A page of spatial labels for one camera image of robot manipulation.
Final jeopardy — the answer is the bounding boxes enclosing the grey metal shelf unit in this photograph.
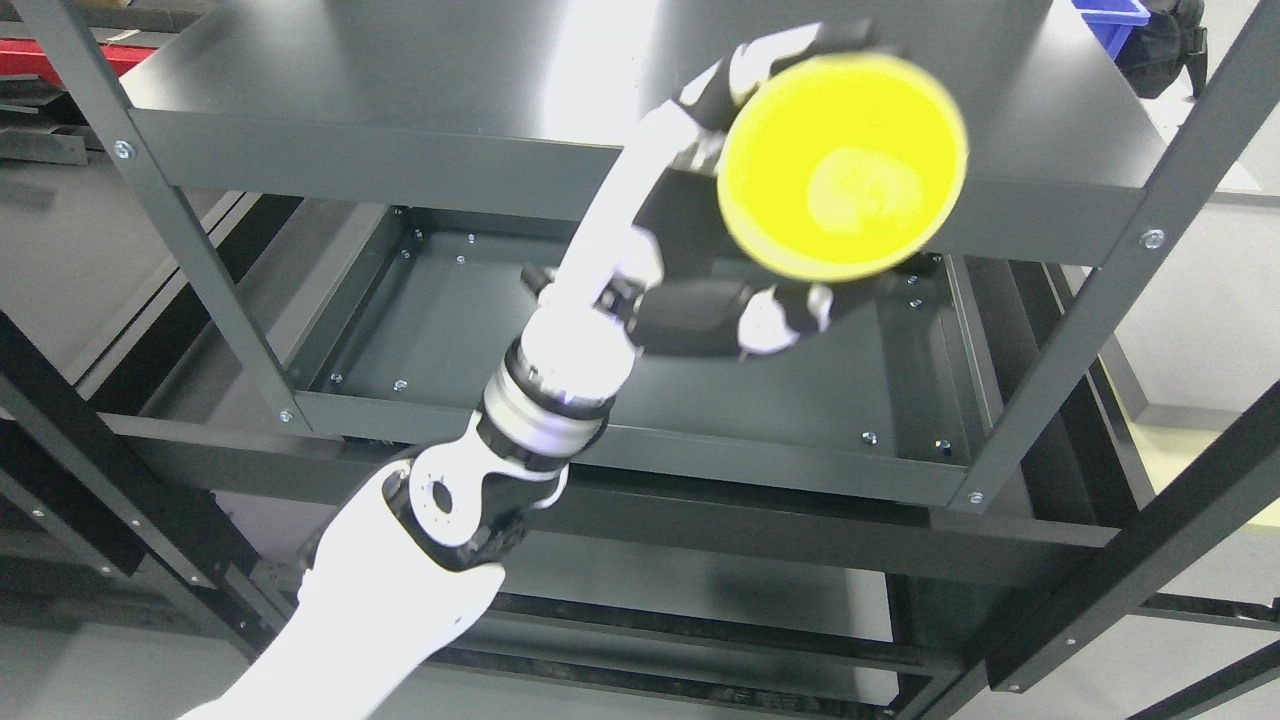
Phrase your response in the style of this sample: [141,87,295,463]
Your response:
[0,0,1280,720]

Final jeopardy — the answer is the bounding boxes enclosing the yellow plastic cup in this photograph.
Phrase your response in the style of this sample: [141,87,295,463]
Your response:
[716,53,969,283]

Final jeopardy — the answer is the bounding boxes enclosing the blue plastic bin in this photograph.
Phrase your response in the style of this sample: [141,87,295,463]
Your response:
[1071,0,1151,59]

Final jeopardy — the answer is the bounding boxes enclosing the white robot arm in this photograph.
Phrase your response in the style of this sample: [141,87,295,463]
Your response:
[188,338,635,719]

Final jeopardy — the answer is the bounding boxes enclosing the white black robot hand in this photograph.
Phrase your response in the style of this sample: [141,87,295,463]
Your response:
[499,19,900,407]

